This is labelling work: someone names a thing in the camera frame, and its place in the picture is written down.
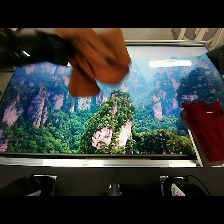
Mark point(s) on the orange garment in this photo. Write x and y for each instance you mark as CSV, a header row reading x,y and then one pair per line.
x,y
96,56

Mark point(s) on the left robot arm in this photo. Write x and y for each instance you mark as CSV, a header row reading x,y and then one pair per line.
x,y
40,46

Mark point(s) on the red garment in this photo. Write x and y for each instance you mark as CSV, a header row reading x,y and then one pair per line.
x,y
208,131

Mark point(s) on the silver frame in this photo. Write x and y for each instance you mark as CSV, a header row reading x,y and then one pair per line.
x,y
100,162

